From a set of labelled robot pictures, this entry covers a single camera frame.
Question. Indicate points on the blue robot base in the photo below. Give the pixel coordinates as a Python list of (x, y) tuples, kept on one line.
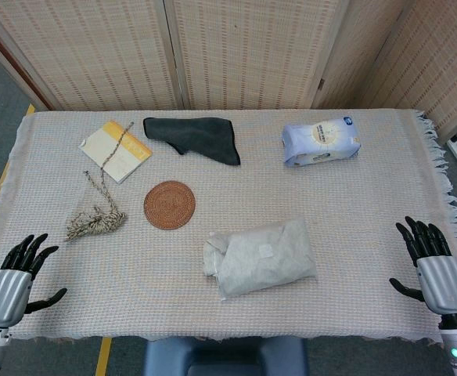
[(225, 356)]

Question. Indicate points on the pale woven tablecloth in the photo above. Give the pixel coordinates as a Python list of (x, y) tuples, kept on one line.
[(228, 235)]

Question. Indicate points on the yellow white book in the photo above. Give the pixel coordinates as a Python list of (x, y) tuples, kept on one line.
[(115, 152)]

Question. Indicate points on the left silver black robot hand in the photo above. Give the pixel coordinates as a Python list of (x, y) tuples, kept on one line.
[(5, 288)]

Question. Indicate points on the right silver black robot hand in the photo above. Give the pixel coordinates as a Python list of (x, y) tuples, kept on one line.
[(443, 283)]

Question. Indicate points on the dark grey towel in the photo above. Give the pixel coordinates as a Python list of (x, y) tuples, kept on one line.
[(197, 137)]

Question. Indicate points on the woven folding screen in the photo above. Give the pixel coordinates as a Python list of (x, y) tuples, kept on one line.
[(228, 51)]

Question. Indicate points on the grey plastic-wrapped package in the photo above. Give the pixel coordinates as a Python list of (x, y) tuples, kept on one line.
[(260, 259)]

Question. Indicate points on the blue white tissue pack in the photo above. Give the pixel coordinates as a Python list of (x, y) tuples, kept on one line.
[(321, 143)]

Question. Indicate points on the round brown woven coaster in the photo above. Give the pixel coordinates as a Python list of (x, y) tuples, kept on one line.
[(169, 204)]

